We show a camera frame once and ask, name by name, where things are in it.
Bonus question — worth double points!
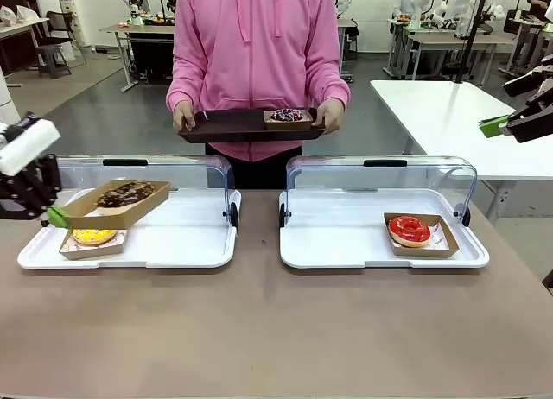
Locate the person's right hand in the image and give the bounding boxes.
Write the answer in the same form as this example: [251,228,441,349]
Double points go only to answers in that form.
[172,102,197,134]

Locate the grey frame background table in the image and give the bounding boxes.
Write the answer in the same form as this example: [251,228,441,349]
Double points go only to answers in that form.
[404,30,518,81]

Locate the black office chair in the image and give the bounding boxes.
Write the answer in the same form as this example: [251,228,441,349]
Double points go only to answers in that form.
[33,10,87,79]

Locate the wooden top background table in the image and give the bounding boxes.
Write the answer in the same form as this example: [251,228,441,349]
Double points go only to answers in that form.
[99,22,177,93]

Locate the person's left forearm pink sleeve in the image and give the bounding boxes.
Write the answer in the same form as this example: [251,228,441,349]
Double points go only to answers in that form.
[316,66,352,107]

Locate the yellow frosted donut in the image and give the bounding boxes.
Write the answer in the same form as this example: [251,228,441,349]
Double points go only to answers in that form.
[58,227,131,261]

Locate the red frosted donut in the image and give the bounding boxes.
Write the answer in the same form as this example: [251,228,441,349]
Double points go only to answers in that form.
[383,212,461,259]

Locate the person in pink hoodie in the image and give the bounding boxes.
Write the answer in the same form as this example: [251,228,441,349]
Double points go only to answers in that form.
[166,0,352,162]

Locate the black trousers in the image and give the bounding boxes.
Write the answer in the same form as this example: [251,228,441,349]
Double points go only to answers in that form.
[204,142,304,191]

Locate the dark brown serving tray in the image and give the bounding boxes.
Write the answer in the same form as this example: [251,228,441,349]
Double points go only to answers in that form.
[177,107,327,145]

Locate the chocolate frosted donut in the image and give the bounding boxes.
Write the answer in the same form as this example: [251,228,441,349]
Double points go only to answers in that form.
[61,179,172,229]

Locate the clear display cover black handle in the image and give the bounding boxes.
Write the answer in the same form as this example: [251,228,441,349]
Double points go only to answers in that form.
[284,155,479,228]
[51,154,238,228]

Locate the white display case base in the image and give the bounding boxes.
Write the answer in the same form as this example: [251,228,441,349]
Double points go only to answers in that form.
[16,187,242,270]
[278,187,491,270]

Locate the person's right forearm pink sleeve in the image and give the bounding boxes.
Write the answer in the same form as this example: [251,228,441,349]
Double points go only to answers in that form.
[166,66,205,111]

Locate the red glazed donut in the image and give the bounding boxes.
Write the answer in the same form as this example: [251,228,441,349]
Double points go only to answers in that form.
[388,214,432,249]

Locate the person's left hand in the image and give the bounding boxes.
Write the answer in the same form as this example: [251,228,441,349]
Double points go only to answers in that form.
[316,98,346,136]

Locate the yellow sprinkled donut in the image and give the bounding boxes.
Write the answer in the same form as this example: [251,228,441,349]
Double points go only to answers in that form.
[71,227,119,247]

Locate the dark donut white drizzle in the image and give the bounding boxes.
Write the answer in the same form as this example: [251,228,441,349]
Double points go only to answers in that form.
[270,107,305,124]

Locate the white side table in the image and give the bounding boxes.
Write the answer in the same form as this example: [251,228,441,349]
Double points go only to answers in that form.
[370,79,553,221]

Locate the white cylindrical appliance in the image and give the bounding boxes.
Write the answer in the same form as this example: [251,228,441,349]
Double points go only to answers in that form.
[0,64,22,124]

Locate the black camera pole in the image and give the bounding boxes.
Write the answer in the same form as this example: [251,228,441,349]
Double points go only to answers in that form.
[452,0,494,86]

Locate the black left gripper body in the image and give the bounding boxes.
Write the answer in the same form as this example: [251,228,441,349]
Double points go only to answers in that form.
[0,164,45,221]

